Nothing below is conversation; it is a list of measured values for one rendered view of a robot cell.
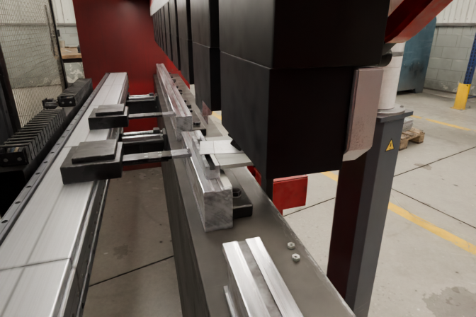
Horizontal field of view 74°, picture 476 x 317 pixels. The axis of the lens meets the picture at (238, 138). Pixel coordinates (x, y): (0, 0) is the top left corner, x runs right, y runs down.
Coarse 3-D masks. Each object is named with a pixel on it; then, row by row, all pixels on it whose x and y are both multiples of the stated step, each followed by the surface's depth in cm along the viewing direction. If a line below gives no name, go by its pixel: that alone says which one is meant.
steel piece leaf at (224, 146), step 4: (224, 140) 81; (228, 140) 81; (216, 144) 78; (220, 144) 78; (224, 144) 78; (228, 144) 78; (216, 148) 76; (220, 148) 76; (224, 148) 76; (228, 148) 76; (232, 148) 76; (216, 152) 73; (220, 152) 73; (224, 152) 73; (228, 152) 73; (232, 152) 73; (236, 152) 73; (240, 152) 73
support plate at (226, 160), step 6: (210, 138) 83; (216, 138) 83; (222, 138) 83; (228, 138) 83; (216, 156) 72; (222, 156) 72; (228, 156) 72; (234, 156) 72; (240, 156) 72; (246, 156) 72; (222, 162) 69; (228, 162) 69; (234, 162) 69; (240, 162) 69; (246, 162) 69; (222, 168) 68
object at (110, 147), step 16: (80, 144) 69; (96, 144) 69; (112, 144) 69; (64, 160) 64; (80, 160) 63; (96, 160) 63; (112, 160) 64; (128, 160) 68; (144, 160) 69; (64, 176) 62; (80, 176) 62; (96, 176) 63; (112, 176) 64
